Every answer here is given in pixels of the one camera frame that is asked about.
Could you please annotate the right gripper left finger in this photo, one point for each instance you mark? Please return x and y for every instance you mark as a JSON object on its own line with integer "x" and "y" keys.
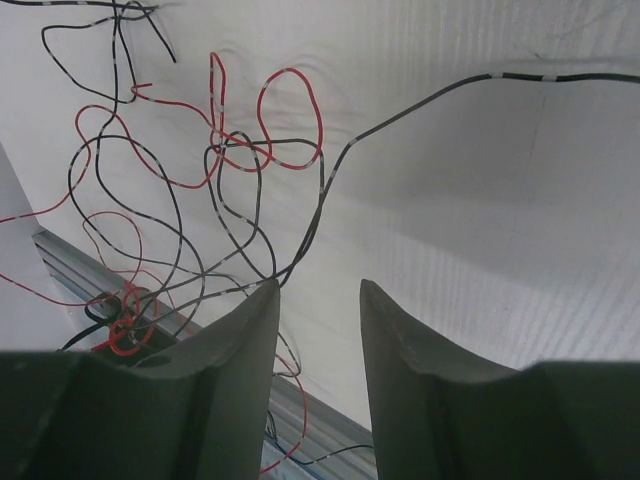
{"x": 78, "y": 416}

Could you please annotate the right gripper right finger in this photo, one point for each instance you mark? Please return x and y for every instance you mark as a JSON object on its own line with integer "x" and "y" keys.
{"x": 439, "y": 411}

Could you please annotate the red orange wire ball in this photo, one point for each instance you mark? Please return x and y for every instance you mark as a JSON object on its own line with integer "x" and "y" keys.
{"x": 134, "y": 312}

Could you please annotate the aluminium mounting rail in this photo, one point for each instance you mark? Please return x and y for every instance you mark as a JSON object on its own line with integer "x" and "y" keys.
{"x": 200, "y": 350}

